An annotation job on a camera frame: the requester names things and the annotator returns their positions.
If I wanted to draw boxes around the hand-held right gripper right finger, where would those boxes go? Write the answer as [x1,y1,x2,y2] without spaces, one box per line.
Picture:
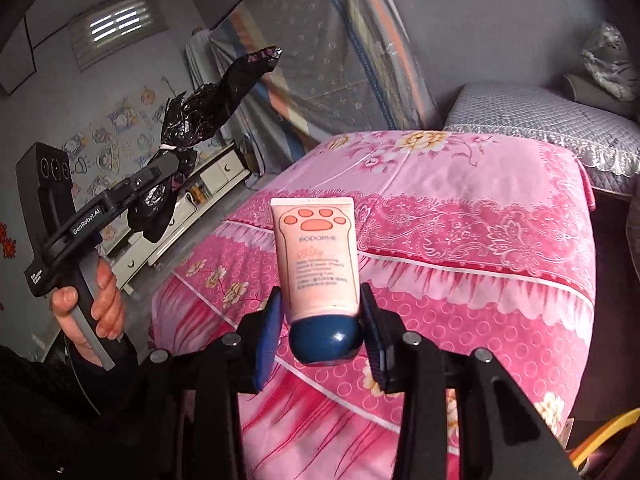
[359,282,581,480]

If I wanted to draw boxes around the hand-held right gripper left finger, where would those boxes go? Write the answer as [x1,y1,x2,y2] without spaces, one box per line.
[135,287,286,480]

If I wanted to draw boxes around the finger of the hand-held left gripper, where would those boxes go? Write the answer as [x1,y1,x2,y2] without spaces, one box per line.
[107,152,180,211]

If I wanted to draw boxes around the pink cream tube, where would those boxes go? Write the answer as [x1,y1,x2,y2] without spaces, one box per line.
[270,196,363,365]

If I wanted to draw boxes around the black plastic bag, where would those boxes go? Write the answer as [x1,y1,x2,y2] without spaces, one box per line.
[127,46,283,243]

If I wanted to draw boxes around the person's left forearm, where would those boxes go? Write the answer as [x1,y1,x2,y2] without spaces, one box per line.
[0,330,151,480]

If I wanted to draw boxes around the person's left hand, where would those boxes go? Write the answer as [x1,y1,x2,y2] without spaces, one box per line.
[50,260,127,348]

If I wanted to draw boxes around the white cabinet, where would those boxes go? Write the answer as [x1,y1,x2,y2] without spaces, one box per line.
[105,142,251,296]

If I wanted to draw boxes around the hanging white garment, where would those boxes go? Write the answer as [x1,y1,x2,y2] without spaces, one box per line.
[185,27,221,116]

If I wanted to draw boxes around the pink floral blanket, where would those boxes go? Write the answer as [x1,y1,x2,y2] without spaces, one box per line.
[150,130,598,480]

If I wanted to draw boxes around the window with blind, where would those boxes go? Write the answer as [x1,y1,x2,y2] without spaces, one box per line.
[67,2,168,71]

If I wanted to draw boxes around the hanging striped sheet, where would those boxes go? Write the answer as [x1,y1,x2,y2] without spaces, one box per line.
[210,0,436,156]

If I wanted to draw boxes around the grey quilted bed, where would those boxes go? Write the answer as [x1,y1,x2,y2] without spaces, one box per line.
[442,82,640,196]

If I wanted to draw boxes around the grey pillow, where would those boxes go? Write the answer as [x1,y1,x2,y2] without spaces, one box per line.
[560,74,640,121]

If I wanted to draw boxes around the clear plastic bag on sofa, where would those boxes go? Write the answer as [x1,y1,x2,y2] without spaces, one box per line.
[580,22,640,101]

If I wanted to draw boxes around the cartoon wall poster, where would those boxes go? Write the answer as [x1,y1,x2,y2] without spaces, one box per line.
[60,77,236,201]

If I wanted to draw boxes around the red flower wall sticker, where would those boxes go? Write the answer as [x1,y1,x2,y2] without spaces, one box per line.
[0,222,18,261]

